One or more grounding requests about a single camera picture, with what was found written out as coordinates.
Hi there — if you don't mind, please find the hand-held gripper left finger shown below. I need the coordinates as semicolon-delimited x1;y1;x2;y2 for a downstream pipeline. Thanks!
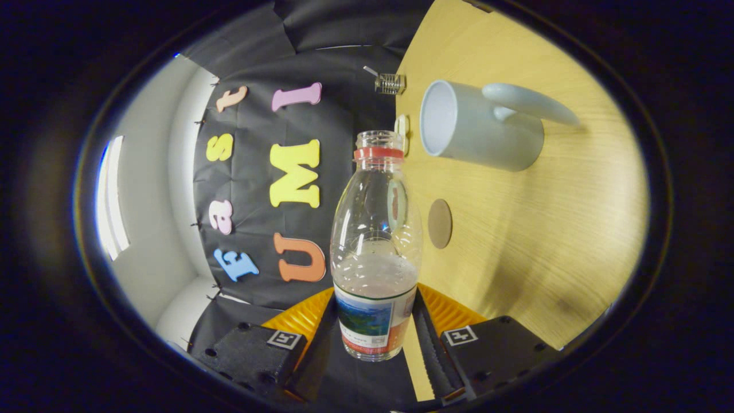
190;287;343;404

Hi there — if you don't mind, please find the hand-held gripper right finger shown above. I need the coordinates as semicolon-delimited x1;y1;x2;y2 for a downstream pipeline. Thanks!
412;284;563;402

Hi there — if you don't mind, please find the clear plastic juice bottle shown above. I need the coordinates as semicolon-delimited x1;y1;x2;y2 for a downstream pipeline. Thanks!
330;130;424;362

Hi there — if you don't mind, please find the round brown coaster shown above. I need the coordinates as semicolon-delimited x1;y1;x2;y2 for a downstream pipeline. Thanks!
428;198;453;250

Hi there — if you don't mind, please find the white cup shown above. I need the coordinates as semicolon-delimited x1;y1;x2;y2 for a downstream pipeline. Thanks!
419;80;580;173

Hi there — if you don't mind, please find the wooden table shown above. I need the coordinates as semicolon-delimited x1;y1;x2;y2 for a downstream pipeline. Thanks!
395;0;651;402

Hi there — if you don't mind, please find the white divided dish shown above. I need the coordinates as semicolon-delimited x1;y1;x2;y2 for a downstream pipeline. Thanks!
395;114;411;157

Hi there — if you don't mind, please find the large ceiling light panel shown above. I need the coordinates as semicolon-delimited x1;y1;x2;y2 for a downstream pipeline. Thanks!
95;136;130;262

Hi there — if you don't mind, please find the black backdrop cloth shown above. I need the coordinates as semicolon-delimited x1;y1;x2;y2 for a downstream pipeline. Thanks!
181;0;436;405

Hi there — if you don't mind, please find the small wire basket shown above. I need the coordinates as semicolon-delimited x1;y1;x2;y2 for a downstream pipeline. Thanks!
375;73;407;95

